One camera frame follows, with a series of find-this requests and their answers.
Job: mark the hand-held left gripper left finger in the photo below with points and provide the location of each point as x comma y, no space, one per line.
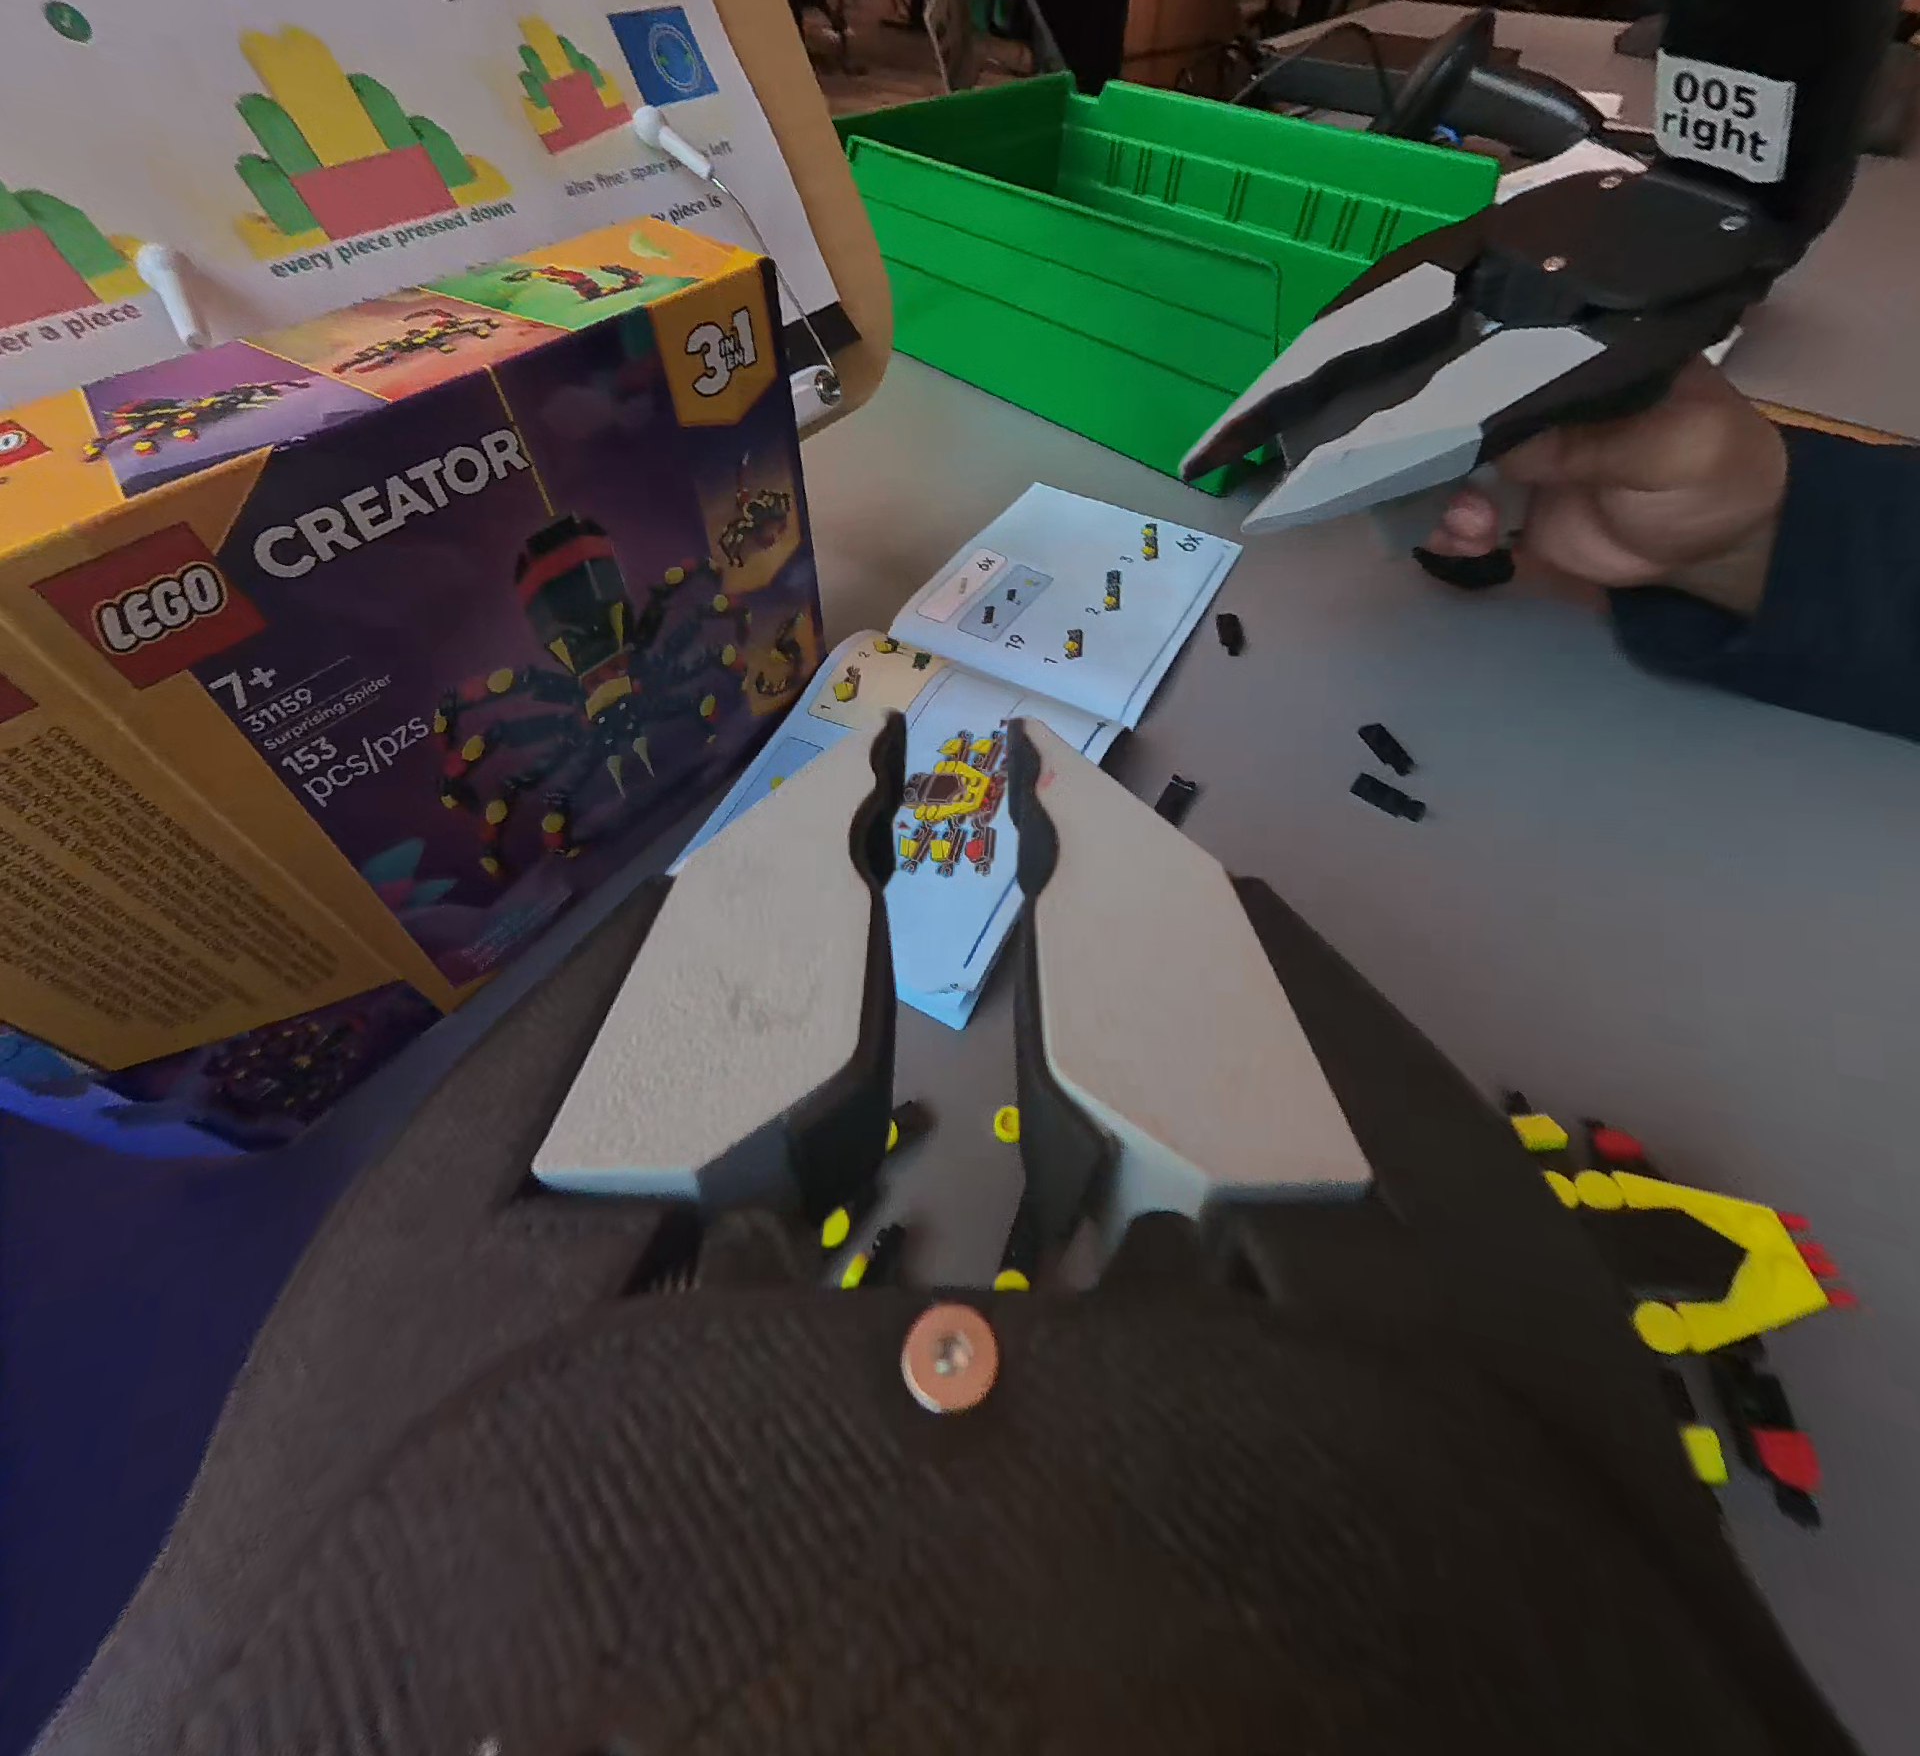
734,990

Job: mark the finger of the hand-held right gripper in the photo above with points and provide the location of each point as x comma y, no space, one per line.
1425,437
1319,362

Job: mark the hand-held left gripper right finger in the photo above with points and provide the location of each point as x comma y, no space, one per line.
1185,1020

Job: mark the person's right forearm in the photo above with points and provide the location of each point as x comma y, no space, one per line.
1845,587

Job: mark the lego instruction booklet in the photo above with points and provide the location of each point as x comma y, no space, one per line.
1049,602

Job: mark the lego set box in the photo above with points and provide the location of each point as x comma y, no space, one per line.
375,676

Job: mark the yellow black red lego assembly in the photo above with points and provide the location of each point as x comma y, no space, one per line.
1695,1239

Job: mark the person's right hand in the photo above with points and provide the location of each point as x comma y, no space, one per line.
1650,511

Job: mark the green plastic bin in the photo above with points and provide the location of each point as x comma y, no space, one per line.
1079,271

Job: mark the black handheld scanner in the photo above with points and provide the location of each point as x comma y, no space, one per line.
1425,77

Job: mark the instruction sheet clipboard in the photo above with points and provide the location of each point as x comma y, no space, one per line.
375,30

